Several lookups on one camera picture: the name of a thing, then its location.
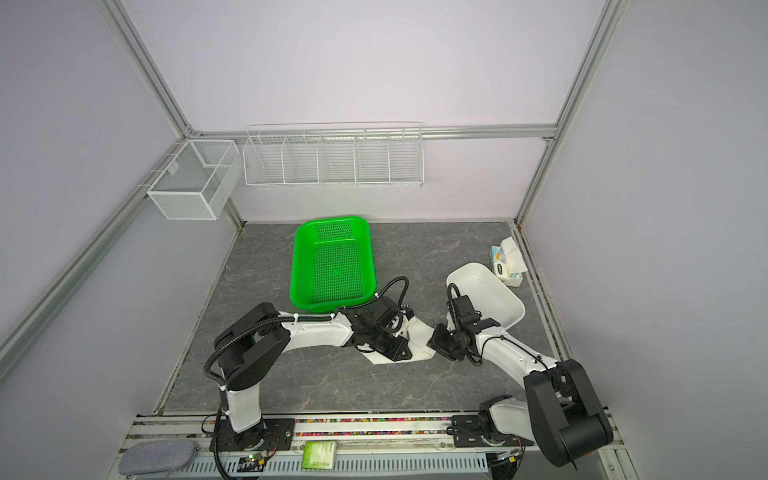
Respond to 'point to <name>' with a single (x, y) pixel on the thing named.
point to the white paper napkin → (421, 341)
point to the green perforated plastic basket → (332, 264)
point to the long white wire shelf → (335, 155)
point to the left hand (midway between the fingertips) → (409, 361)
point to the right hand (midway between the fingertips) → (433, 347)
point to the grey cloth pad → (149, 456)
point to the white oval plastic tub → (489, 295)
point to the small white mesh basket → (197, 182)
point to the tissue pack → (508, 262)
